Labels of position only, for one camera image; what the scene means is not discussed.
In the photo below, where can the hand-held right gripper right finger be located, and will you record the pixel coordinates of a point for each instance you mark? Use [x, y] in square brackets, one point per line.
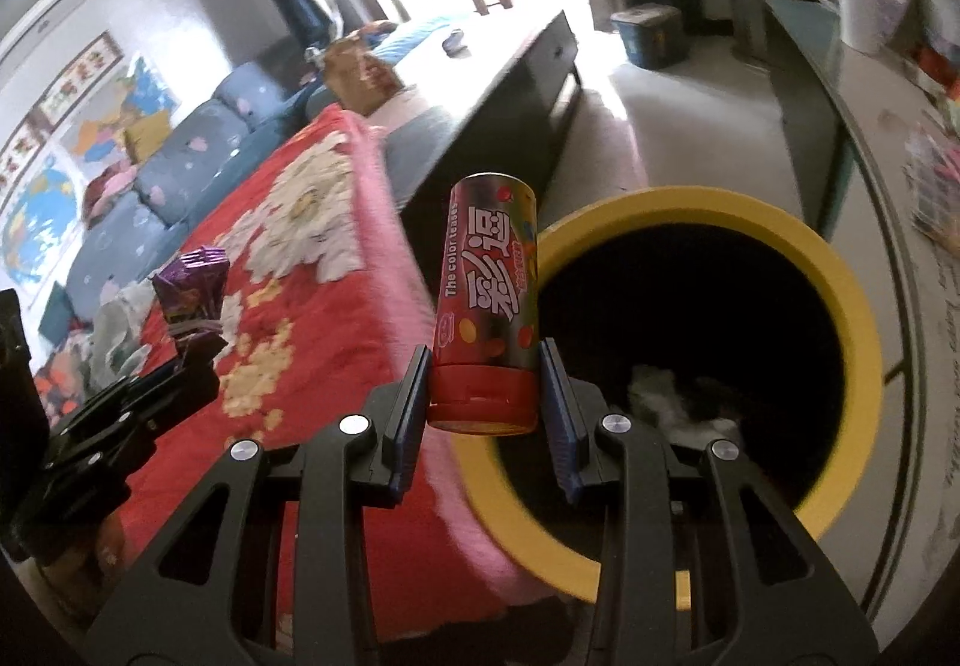
[561, 426]

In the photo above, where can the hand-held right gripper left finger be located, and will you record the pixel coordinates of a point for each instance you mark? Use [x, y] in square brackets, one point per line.
[411, 426]

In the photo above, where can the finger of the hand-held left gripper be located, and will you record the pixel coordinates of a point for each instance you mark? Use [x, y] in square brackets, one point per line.
[172, 411]
[127, 396]

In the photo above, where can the purple snack wrapper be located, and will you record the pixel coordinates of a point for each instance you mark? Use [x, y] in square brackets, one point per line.
[191, 287]

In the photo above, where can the red candy tube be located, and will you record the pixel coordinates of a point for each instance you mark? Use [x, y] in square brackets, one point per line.
[484, 298]

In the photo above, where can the yellow rimmed trash can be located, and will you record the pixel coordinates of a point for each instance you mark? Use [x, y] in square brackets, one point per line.
[840, 336]

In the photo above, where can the light green crumpled cloth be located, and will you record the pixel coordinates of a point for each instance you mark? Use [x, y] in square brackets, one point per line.
[124, 328]

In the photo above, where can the white foam fruit net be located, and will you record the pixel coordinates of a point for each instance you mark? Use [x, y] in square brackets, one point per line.
[675, 403]

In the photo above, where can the world map poster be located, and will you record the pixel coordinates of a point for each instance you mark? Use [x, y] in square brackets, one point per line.
[37, 223]

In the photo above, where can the red floral blanket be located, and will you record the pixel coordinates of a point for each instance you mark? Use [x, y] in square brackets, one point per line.
[315, 246]

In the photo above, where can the pile of clothes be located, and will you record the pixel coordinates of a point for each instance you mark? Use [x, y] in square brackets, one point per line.
[109, 186]

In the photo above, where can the blue patterned sofa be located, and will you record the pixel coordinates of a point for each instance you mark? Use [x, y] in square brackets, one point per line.
[187, 186]

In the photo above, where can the yellow pillow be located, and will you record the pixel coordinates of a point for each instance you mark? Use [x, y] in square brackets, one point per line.
[146, 135]

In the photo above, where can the framed calligraphy picture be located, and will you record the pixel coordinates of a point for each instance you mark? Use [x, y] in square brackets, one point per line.
[82, 77]
[19, 148]

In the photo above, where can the country map poster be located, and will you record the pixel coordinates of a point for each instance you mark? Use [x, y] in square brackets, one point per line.
[112, 111]

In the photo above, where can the dark coffee table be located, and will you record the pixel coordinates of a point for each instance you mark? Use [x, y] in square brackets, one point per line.
[510, 103]

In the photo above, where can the brown paper bag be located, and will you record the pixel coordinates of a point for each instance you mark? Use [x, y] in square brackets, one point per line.
[364, 73]

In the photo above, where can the small dark object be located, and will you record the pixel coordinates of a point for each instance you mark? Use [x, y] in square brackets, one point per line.
[454, 40]

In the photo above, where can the glass top television cabinet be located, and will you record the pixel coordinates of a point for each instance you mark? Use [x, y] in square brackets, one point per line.
[825, 133]

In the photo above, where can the blue storage box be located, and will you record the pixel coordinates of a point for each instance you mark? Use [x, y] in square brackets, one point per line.
[646, 36]

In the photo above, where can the colourful plastic box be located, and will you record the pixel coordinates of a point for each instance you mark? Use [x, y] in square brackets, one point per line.
[934, 186]

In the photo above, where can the white vase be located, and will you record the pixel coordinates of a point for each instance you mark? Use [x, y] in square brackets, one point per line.
[866, 6]

